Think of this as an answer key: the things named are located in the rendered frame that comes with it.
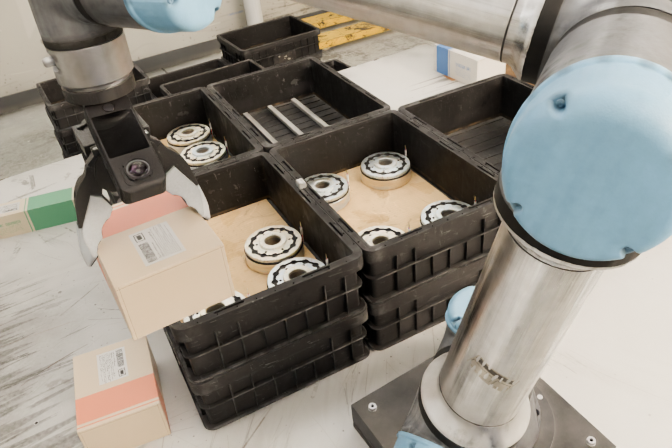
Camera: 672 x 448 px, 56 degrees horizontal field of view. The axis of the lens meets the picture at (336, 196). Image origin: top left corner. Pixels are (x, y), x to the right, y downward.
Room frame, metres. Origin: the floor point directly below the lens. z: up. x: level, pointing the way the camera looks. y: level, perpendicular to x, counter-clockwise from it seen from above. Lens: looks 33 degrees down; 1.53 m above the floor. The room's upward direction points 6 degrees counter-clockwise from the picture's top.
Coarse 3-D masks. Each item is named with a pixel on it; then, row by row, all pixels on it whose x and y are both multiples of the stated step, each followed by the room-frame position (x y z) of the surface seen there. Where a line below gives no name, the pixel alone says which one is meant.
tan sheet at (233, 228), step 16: (240, 208) 1.06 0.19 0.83; (256, 208) 1.05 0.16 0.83; (272, 208) 1.04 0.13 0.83; (208, 224) 1.01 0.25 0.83; (224, 224) 1.01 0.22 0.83; (240, 224) 1.00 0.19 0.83; (256, 224) 0.99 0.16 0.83; (272, 224) 0.99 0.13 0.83; (224, 240) 0.95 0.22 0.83; (240, 240) 0.95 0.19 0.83; (240, 256) 0.90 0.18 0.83; (304, 256) 0.88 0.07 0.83; (240, 272) 0.86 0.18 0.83; (256, 272) 0.85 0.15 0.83; (240, 288) 0.81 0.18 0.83; (256, 288) 0.81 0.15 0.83
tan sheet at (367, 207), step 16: (352, 176) 1.13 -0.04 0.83; (416, 176) 1.10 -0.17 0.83; (352, 192) 1.07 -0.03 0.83; (368, 192) 1.06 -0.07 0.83; (384, 192) 1.06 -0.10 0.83; (400, 192) 1.05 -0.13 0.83; (416, 192) 1.05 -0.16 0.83; (432, 192) 1.04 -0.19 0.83; (352, 208) 1.01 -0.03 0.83; (368, 208) 1.01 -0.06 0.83; (384, 208) 1.00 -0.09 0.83; (400, 208) 1.00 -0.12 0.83; (416, 208) 0.99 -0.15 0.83; (352, 224) 0.96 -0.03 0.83; (368, 224) 0.96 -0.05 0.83; (384, 224) 0.95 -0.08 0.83; (400, 224) 0.94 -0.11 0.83; (416, 224) 0.94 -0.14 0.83
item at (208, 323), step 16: (240, 160) 1.07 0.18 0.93; (272, 160) 1.06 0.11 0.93; (288, 176) 0.99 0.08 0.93; (304, 192) 0.93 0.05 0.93; (320, 208) 0.88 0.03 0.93; (336, 224) 0.83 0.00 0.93; (352, 240) 0.78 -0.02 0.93; (352, 256) 0.74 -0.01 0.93; (320, 272) 0.71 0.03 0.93; (336, 272) 0.72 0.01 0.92; (352, 272) 0.73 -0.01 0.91; (272, 288) 0.69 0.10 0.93; (288, 288) 0.69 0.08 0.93; (304, 288) 0.70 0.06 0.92; (240, 304) 0.66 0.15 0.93; (256, 304) 0.67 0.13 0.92; (272, 304) 0.68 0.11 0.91; (192, 320) 0.64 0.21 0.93; (208, 320) 0.64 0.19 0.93; (224, 320) 0.65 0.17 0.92; (240, 320) 0.66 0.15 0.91; (176, 336) 0.63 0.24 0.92; (192, 336) 0.63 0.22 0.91
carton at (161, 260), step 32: (128, 224) 0.61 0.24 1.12; (160, 224) 0.60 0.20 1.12; (192, 224) 0.60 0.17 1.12; (128, 256) 0.55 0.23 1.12; (160, 256) 0.54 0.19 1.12; (192, 256) 0.54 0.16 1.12; (224, 256) 0.55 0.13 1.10; (128, 288) 0.50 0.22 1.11; (160, 288) 0.52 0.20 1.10; (192, 288) 0.53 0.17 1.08; (224, 288) 0.55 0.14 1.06; (128, 320) 0.50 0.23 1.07; (160, 320) 0.51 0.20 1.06
